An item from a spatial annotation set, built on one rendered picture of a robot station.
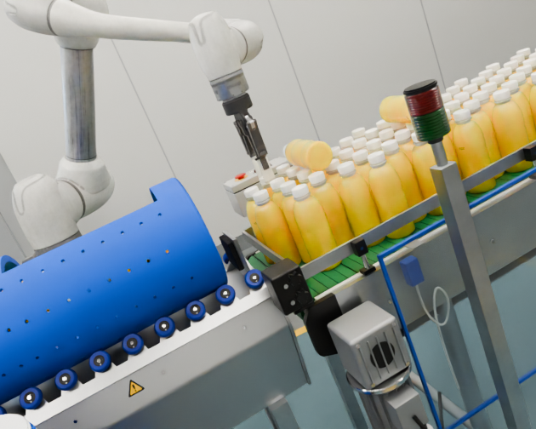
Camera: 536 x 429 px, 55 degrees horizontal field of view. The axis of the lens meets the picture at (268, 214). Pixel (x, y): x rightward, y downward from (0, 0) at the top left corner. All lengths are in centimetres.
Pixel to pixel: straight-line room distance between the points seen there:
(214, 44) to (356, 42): 302
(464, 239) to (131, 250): 67
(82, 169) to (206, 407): 95
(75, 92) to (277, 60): 247
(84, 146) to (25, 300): 84
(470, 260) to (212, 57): 75
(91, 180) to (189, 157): 215
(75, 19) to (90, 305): 78
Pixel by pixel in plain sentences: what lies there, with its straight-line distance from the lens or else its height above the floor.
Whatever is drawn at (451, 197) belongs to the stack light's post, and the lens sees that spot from 105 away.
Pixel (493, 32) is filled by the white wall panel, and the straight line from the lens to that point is 486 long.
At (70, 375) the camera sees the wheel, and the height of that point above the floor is 97.
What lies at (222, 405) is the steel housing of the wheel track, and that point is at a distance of 130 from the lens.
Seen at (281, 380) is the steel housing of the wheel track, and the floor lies 69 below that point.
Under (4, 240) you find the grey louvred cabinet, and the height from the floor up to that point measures 105.
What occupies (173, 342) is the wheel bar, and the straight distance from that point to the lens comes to 118.
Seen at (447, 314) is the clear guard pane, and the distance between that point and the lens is 126.
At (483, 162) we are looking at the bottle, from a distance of 138.
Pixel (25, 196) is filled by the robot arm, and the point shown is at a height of 128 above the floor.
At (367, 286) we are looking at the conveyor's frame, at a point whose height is 87.
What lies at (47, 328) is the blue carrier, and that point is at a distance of 112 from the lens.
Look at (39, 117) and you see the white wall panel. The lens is 399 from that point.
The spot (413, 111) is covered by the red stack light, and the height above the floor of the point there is 122.
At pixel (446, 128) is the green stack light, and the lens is 101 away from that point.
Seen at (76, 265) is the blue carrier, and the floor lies 118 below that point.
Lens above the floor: 143
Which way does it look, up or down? 17 degrees down
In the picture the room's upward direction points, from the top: 23 degrees counter-clockwise
